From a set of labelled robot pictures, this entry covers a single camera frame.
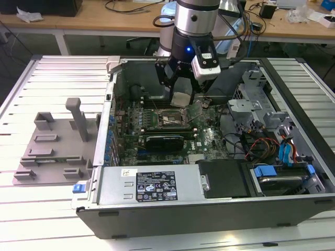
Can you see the CPU socket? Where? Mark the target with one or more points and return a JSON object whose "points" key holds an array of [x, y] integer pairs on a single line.
{"points": [[170, 116]]}

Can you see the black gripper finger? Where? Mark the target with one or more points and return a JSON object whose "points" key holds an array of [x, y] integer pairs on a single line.
{"points": [[163, 75], [200, 88]]}

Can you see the wooden desk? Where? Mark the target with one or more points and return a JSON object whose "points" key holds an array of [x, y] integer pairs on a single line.
{"points": [[78, 23]]}

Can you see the silver power supply unit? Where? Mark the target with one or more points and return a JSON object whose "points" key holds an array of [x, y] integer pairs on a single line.
{"points": [[112, 183]]}

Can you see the blue case latch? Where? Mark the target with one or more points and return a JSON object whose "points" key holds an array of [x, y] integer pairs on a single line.
{"points": [[78, 188]]}

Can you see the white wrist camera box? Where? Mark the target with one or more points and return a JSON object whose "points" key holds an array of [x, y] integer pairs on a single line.
{"points": [[205, 72]]}

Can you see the green motherboard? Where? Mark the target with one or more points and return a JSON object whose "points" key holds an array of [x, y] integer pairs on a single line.
{"points": [[209, 141]]}

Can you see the white cardboard box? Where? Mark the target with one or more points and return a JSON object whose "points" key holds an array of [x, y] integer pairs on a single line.
{"points": [[323, 19]]}

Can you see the thin metal locking lever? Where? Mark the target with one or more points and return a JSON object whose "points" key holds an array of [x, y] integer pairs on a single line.
{"points": [[195, 119]]}

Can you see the black open PC case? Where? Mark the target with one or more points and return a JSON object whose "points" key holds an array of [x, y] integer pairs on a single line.
{"points": [[183, 219]]}

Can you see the hard disk in blue carrier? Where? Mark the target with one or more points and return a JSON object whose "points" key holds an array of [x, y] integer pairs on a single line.
{"points": [[265, 171]]}

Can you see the black plastic shroud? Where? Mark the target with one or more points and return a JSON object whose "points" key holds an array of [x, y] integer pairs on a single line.
{"points": [[222, 180]]}

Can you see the small black box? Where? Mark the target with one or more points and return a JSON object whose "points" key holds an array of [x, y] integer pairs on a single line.
{"points": [[267, 11]]}

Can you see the clear plastic bag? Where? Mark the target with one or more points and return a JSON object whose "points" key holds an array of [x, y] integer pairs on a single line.
{"points": [[298, 14]]}

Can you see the black graphics card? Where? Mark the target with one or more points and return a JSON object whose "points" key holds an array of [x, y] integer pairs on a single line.
{"points": [[165, 143]]}

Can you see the large black box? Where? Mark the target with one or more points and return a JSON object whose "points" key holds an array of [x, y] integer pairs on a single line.
{"points": [[39, 6]]}

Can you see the black RAM slot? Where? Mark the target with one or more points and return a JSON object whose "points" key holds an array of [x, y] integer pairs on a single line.
{"points": [[157, 99], [157, 105], [167, 127], [167, 132]]}

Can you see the silver CPU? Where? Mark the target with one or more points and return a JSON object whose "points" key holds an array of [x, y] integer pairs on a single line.
{"points": [[180, 99]]}

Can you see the crumpled white paper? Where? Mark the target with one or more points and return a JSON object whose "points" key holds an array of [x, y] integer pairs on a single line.
{"points": [[28, 15]]}

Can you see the grey parts rack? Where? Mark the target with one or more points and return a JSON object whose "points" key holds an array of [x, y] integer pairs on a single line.
{"points": [[62, 146]]}

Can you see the silver metal drive cage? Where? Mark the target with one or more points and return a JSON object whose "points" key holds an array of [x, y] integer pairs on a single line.
{"points": [[243, 107]]}

